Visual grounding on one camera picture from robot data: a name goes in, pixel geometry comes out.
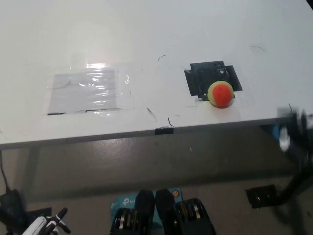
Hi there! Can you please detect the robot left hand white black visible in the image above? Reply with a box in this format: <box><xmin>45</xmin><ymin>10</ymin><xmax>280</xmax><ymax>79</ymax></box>
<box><xmin>24</xmin><ymin>207</ymin><xmax>71</xmax><ymax>235</ymax></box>

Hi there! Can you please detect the robot right hand black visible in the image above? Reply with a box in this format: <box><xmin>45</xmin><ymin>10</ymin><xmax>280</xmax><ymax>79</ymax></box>
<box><xmin>277</xmin><ymin>105</ymin><xmax>308</xmax><ymax>154</ymax></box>

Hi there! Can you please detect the orange yellow tennis ball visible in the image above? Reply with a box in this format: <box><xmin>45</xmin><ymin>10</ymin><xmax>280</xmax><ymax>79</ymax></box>
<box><xmin>207</xmin><ymin>80</ymin><xmax>234</xmax><ymax>108</ymax></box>

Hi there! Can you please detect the blue object under table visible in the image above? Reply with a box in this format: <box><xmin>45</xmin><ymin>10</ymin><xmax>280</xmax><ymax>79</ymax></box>
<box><xmin>268</xmin><ymin>124</ymin><xmax>281</xmax><ymax>142</ymax></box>

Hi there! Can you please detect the black power adapter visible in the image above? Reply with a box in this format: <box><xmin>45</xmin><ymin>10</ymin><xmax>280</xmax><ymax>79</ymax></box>
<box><xmin>0</xmin><ymin>188</ymin><xmax>28</xmax><ymax>231</ymax></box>

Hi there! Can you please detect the grey table leg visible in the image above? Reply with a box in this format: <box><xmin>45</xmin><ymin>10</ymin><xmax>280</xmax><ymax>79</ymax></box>
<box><xmin>23</xmin><ymin>146</ymin><xmax>41</xmax><ymax>196</ymax></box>

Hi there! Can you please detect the teal tp-link box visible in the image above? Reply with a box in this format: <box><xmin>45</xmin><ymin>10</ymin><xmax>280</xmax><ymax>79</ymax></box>
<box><xmin>111</xmin><ymin>188</ymin><xmax>183</xmax><ymax>224</ymax></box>

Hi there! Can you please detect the black tape patch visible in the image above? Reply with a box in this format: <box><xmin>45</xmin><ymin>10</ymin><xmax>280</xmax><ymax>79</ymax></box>
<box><xmin>183</xmin><ymin>60</ymin><xmax>243</xmax><ymax>102</ymax></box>

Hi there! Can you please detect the small black tape strip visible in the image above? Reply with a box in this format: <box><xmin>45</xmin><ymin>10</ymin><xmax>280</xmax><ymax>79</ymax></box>
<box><xmin>155</xmin><ymin>126</ymin><xmax>174</xmax><ymax>135</ymax></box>

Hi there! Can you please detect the clear plastic sheet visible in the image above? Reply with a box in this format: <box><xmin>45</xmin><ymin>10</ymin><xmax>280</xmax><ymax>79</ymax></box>
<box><xmin>45</xmin><ymin>62</ymin><xmax>134</xmax><ymax>116</ymax></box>

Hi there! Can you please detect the black power cable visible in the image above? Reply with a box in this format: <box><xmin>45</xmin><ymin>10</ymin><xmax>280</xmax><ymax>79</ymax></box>
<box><xmin>0</xmin><ymin>149</ymin><xmax>12</xmax><ymax>192</ymax></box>

